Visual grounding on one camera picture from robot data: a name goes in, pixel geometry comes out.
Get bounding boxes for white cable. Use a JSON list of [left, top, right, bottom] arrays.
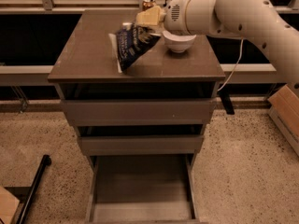
[[217, 38, 246, 92]]

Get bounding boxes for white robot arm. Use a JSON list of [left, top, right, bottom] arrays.
[[135, 0, 299, 83]]

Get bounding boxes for wooden board bottom left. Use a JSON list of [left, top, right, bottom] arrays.
[[0, 186, 20, 224]]

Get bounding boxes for black pole on floor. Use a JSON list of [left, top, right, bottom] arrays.
[[16, 155, 51, 224]]

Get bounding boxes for grey open bottom drawer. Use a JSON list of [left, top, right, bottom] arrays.
[[84, 154, 200, 224]]

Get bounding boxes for black bracket behind cabinet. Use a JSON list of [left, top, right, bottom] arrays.
[[219, 89, 235, 115]]

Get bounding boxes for cardboard box right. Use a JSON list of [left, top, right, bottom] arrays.
[[268, 85, 299, 156]]

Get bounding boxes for white bowl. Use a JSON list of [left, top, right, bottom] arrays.
[[163, 31, 196, 53]]

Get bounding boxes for blue chip bag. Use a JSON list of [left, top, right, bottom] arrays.
[[108, 22, 161, 73]]

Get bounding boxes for gold soda can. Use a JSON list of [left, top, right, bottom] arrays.
[[142, 0, 156, 10]]

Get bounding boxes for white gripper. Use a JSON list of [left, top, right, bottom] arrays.
[[135, 0, 192, 35]]

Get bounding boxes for grey middle drawer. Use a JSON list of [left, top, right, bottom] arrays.
[[78, 135, 204, 156]]

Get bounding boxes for grey top drawer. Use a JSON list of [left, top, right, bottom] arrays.
[[61, 99, 216, 126]]

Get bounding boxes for grey drawer cabinet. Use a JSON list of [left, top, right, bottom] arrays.
[[47, 8, 227, 224]]

